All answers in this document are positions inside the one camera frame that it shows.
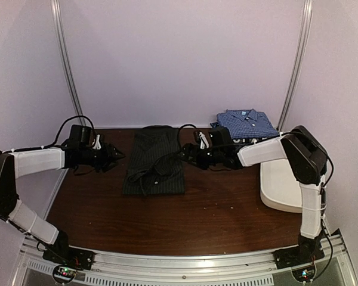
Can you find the aluminium frame post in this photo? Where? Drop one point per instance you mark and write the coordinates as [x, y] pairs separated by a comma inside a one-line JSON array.
[[64, 55], [304, 33]]

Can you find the dark striped long sleeve shirt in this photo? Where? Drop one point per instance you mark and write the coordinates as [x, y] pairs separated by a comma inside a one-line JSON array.
[[153, 167]]

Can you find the dark blue printed folded shirt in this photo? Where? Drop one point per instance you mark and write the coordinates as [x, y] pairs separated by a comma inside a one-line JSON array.
[[250, 140]]

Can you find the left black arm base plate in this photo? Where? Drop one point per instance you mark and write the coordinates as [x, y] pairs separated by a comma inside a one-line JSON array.
[[75, 258]]

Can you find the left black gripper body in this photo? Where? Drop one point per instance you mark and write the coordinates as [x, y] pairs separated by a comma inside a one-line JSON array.
[[98, 159]]

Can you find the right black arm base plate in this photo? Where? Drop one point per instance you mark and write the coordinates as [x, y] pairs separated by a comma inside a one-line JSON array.
[[297, 255]]

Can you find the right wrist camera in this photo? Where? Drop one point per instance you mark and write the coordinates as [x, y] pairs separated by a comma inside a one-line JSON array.
[[201, 140]]

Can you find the circuit board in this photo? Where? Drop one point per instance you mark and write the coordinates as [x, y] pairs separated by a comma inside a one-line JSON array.
[[304, 275], [64, 274]]

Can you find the white plastic bin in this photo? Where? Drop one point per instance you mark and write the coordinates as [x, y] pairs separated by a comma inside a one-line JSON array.
[[279, 189]]

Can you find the right circuit board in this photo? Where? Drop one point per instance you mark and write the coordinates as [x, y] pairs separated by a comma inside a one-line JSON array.
[[304, 275]]

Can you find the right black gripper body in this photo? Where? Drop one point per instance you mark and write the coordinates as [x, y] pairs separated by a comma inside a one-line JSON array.
[[203, 161]]

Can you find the left aluminium frame post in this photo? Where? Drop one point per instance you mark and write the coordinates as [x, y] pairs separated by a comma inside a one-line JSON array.
[[64, 55]]

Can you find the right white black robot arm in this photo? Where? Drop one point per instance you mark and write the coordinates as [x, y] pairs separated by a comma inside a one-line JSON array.
[[295, 169]]

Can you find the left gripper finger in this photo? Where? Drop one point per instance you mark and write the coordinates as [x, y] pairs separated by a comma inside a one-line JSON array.
[[115, 153], [107, 166]]

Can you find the left circuit board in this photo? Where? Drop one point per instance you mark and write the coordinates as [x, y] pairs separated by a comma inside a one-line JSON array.
[[64, 274]]

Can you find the blue checked folded shirt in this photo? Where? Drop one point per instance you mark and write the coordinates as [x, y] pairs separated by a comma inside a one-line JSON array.
[[234, 116]]

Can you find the front aluminium rail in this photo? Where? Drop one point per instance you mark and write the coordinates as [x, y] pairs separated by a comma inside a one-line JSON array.
[[251, 268]]

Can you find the right aluminium frame post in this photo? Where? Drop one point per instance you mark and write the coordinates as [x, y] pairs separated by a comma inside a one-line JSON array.
[[304, 33]]

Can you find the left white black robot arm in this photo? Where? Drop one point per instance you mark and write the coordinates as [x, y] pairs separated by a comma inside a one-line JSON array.
[[83, 147]]

